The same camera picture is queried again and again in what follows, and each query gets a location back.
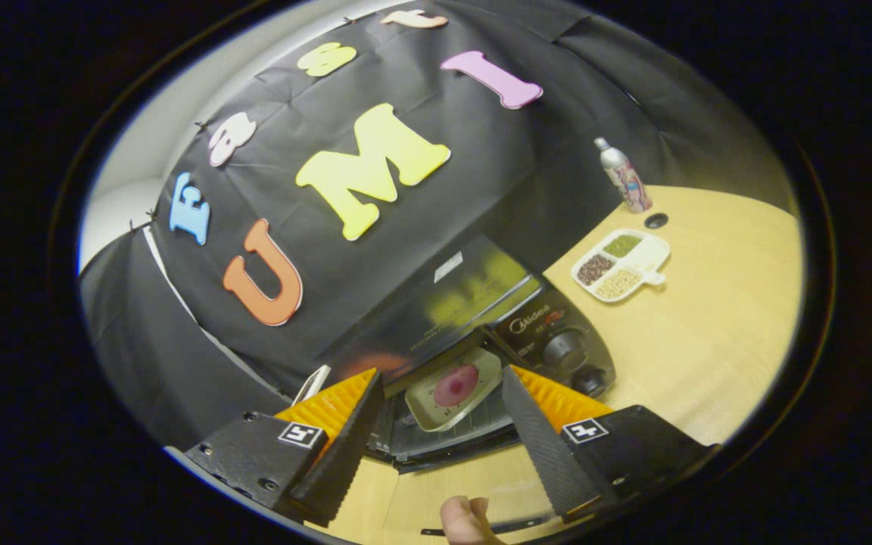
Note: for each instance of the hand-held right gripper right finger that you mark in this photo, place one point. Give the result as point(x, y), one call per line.
point(542, 454)

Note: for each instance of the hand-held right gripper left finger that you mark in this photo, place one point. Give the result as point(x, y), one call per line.
point(349, 454)

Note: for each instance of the white square plate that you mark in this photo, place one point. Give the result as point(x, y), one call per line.
point(425, 409)

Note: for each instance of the pink ham slice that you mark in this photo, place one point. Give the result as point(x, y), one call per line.
point(456, 386)

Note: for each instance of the black electric oven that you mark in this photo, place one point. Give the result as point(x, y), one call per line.
point(436, 318)

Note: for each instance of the white rimmed object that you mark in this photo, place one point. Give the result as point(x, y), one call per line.
point(313, 378)

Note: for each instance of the yellow soybeans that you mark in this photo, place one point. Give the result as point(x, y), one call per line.
point(618, 284)

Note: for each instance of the dark red beans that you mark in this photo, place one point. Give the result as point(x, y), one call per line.
point(596, 269)

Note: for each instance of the white divided tray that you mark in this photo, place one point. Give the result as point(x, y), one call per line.
point(654, 278)

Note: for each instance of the green mung beans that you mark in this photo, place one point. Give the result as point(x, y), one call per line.
point(623, 245)

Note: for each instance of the silver patterned spray bottle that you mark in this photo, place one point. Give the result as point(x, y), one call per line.
point(625, 178)

